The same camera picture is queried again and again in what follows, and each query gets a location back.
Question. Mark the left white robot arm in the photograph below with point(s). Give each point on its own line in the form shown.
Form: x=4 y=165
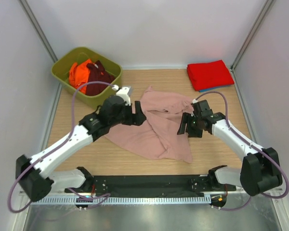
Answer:
x=36 y=174

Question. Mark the slotted cable duct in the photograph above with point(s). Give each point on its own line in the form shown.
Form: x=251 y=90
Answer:
x=73 y=200

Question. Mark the aluminium corner post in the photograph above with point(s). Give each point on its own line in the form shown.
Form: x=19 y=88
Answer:
x=268 y=4
x=33 y=20

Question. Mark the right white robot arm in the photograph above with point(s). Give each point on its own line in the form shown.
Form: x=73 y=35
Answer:
x=259 y=171

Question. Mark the left aluminium corner post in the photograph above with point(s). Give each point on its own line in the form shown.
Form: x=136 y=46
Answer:
x=33 y=20

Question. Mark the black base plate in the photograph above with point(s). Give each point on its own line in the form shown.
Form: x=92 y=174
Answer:
x=152 y=186

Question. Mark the orange t shirt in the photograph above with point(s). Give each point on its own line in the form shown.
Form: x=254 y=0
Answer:
x=80 y=74

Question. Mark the folded blue t shirt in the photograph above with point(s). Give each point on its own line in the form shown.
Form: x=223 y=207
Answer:
x=214 y=88

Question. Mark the maroon t shirt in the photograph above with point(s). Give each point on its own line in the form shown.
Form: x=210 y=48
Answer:
x=97 y=73

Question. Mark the right aluminium corner post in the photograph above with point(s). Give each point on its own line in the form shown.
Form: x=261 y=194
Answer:
x=268 y=4

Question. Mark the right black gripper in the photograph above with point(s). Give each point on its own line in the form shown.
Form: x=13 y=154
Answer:
x=186 y=118

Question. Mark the green plastic bin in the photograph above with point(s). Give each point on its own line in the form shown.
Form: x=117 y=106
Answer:
x=60 y=70

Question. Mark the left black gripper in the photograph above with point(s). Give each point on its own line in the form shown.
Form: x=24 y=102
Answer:
x=137 y=119

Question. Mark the pink t shirt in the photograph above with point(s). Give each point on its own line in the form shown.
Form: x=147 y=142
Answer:
x=157 y=137

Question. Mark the folded red t shirt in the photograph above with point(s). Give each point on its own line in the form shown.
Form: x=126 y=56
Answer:
x=209 y=75

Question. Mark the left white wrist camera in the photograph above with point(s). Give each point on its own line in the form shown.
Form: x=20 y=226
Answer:
x=123 y=92

